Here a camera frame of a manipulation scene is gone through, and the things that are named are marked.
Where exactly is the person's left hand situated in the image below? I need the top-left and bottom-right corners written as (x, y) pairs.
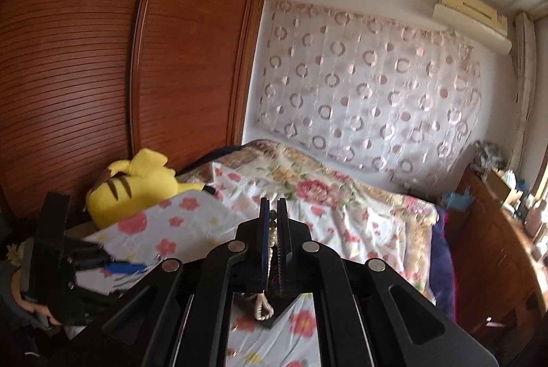
top-left (25, 301), bottom-right (66, 327)

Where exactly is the floral bedsheet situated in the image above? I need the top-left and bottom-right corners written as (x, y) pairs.
top-left (179, 139), bottom-right (438, 304)

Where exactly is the stack of folded cloth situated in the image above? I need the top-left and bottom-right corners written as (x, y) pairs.
top-left (472, 139), bottom-right (509, 173)

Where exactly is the long wooden cabinet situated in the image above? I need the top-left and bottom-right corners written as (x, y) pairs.
top-left (445, 167), bottom-right (548, 334)

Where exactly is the dark blue blanket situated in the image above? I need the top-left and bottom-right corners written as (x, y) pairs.
top-left (427, 205), bottom-right (458, 321)

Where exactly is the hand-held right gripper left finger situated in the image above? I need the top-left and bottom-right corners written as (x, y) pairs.
top-left (64, 198), bottom-right (273, 367)

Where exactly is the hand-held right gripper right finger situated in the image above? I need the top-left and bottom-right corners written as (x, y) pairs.
top-left (276, 197), bottom-right (498, 367)

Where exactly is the wall air conditioner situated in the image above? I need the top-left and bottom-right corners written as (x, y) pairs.
top-left (432, 0), bottom-right (513, 53)

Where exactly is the blue bag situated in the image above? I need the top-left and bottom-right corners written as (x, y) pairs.
top-left (442, 188), bottom-right (474, 212)

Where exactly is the circle print sheer curtain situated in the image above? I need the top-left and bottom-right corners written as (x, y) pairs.
top-left (256, 0), bottom-right (484, 176)

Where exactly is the white pearl necklace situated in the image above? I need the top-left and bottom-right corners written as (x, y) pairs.
top-left (252, 216), bottom-right (279, 323)

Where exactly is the cardboard box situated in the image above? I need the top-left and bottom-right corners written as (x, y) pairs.
top-left (487, 168), bottom-right (522, 206)

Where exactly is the brown wooden wardrobe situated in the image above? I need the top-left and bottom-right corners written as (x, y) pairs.
top-left (0, 0), bottom-right (269, 233)

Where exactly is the tied patterned window curtain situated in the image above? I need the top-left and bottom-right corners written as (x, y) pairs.
top-left (511, 11), bottom-right (539, 164)

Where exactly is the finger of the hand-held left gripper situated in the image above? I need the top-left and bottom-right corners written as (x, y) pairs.
top-left (75, 249), bottom-right (150, 279)

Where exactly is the yellow plush toy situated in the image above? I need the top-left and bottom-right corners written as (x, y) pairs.
top-left (85, 148), bottom-right (205, 231)

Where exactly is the strawberry print cloth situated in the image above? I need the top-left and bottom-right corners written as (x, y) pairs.
top-left (83, 193), bottom-right (323, 367)

